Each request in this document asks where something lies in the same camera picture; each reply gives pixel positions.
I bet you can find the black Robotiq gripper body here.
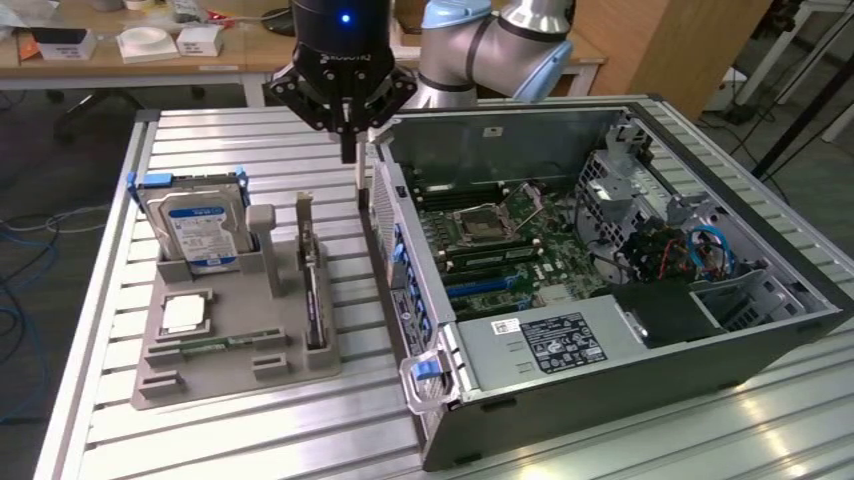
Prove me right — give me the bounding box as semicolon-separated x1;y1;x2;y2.
290;0;396;115

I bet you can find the Nvidia graphics card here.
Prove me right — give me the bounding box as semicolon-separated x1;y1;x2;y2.
294;192;329;352

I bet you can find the black round lamp base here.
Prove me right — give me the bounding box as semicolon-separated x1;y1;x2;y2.
258;4;300;37

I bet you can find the plain white box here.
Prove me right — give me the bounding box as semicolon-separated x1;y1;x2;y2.
174;24;225;58

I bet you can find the grey packet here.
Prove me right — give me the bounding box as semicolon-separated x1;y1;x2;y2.
164;0;201;24

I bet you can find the white square dish holder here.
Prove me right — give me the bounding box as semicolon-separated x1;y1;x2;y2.
115;27;182;65

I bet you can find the metal socket cover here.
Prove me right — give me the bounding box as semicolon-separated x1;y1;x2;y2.
498;180;546;226

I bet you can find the CPU socket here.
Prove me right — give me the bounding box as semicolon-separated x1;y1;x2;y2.
450;203;525;247

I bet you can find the wooden desk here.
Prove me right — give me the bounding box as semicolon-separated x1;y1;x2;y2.
0;0;609;109

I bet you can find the black chair base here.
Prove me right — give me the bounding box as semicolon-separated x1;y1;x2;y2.
45;87;145;144

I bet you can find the white box with black lid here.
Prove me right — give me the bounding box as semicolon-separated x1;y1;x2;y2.
29;27;99;62

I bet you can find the RAM stick with white label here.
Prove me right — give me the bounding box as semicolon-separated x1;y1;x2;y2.
446;247;537;269

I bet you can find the perforated metal drive cage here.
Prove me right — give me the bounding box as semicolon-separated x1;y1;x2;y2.
571;147;672;251

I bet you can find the blue expansion slot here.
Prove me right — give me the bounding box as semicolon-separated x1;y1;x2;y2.
442;277;509;300

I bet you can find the wooden cabinet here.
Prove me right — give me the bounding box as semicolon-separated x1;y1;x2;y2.
571;0;779;122

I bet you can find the green motherboard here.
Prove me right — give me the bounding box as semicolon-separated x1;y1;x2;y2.
402;167;619;321

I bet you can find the clear plastic bag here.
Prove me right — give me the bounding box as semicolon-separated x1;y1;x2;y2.
0;0;61;29

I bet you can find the silver chipset heatsink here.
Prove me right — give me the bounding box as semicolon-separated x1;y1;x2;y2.
532;286;576;307

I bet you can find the silver CPU chip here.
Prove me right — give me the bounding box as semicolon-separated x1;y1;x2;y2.
161;297;205;335

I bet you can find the small white floor box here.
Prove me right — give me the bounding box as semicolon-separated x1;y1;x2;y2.
703;64;749;114

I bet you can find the green RAM stick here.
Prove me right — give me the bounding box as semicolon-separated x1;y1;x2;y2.
177;334;260;354

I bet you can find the grey printed parts rack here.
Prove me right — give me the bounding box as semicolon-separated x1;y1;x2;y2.
130;202;346;412

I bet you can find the black stand leg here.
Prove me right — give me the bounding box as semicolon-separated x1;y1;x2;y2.
749;47;854;180

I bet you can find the grey metal disk bay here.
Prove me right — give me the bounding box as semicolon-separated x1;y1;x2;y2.
685;264;812;334

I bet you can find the black open PC case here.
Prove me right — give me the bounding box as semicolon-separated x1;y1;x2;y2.
358;94;854;474

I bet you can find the beige post with black base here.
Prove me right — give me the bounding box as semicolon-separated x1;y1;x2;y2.
352;142;373;215

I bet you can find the hard disk with blue bracket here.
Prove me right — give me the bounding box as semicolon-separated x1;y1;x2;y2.
125;168;260;275

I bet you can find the white floor cable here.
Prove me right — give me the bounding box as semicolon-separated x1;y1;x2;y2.
0;204;107;236

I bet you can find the thin black wire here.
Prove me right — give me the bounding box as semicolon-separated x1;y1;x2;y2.
572;197;641;289

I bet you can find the blue floor cable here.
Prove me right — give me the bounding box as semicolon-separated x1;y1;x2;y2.
0;219;58;426

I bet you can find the red wire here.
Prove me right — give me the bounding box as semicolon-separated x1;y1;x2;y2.
656;238;688;281

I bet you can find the blue SATA wire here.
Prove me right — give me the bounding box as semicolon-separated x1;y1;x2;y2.
685;224;737;279

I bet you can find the white table frame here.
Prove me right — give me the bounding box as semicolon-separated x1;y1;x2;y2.
732;0;854;144

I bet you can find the clear case handle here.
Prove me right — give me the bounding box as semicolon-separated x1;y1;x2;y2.
397;344;462;414

